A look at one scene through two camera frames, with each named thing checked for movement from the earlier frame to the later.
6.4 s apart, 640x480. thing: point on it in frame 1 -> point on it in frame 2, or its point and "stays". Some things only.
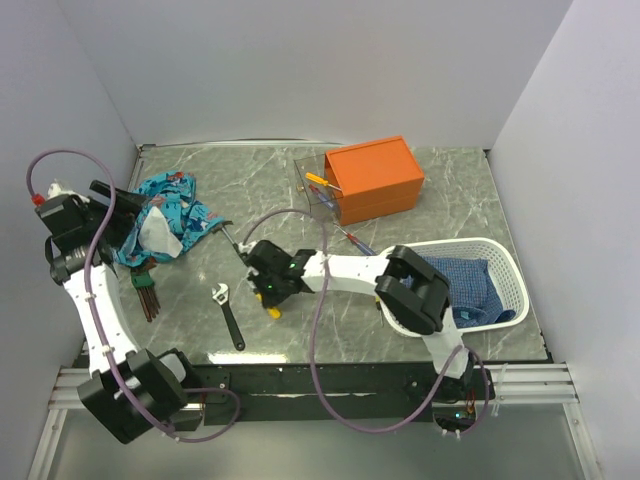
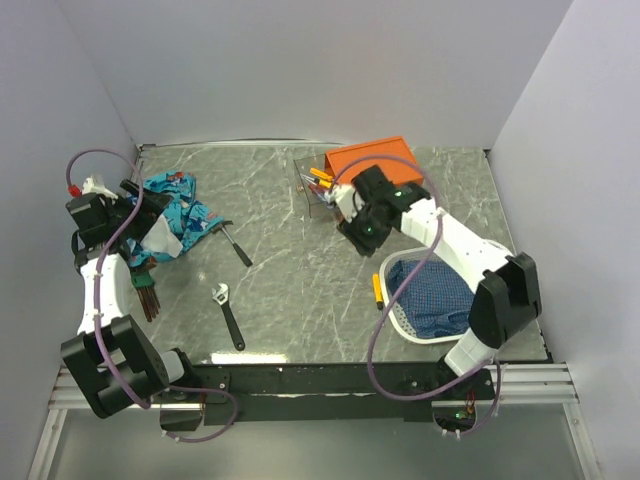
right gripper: x=270 y=299 -> x=349 y=230
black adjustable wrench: x=220 y=297 stays
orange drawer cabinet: x=376 y=178 stays
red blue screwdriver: x=321 y=196 stays
